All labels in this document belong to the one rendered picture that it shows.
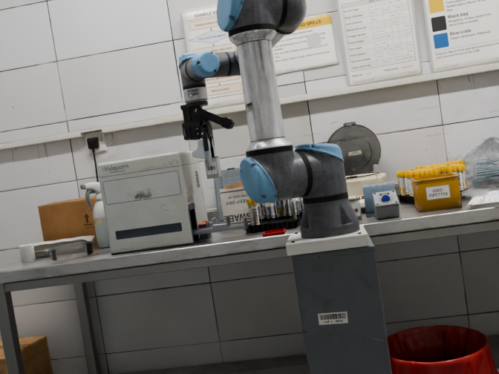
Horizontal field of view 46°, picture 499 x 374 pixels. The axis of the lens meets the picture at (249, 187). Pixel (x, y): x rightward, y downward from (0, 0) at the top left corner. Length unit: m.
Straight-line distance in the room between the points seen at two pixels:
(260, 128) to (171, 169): 0.54
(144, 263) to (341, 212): 0.71
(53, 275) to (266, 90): 0.98
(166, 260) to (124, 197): 0.25
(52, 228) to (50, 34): 0.86
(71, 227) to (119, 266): 0.51
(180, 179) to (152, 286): 0.86
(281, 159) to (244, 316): 1.30
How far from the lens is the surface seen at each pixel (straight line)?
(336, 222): 1.47
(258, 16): 1.45
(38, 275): 2.05
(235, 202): 2.16
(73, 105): 2.70
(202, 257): 1.86
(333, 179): 1.47
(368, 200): 1.96
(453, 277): 2.58
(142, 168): 1.92
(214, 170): 1.89
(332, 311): 1.48
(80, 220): 2.37
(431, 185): 1.91
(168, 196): 1.90
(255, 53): 1.44
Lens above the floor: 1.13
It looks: 3 degrees down
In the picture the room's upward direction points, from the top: 9 degrees counter-clockwise
